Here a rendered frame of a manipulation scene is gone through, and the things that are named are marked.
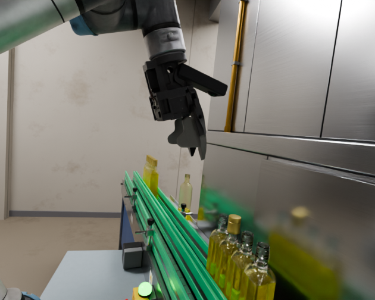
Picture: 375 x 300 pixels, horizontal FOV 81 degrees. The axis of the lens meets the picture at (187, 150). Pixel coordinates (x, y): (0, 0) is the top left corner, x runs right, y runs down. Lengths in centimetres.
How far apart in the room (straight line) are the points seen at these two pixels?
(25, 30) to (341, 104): 59
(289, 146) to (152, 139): 274
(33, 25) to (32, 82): 327
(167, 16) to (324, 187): 49
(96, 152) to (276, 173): 290
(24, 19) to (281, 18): 72
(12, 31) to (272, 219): 68
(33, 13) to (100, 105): 302
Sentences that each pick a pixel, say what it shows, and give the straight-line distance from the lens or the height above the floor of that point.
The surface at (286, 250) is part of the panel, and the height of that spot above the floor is 109.
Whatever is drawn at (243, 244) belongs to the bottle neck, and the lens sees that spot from 61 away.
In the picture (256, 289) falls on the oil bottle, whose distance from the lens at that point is 58.
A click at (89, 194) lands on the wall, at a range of 349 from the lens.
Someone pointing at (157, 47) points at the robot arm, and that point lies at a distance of 44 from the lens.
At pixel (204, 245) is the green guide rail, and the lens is 91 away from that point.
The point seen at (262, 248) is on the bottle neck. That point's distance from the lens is 56.
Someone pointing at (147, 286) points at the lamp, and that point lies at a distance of 87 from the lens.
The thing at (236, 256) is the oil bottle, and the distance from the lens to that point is 63.
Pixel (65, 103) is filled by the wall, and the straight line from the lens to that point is 342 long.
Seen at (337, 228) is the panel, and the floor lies 121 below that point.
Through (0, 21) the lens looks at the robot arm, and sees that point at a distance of 32.
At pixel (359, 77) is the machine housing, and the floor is 154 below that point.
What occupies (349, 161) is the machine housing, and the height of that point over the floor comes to 135.
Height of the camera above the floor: 138
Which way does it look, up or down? 5 degrees down
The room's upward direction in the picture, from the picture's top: 6 degrees clockwise
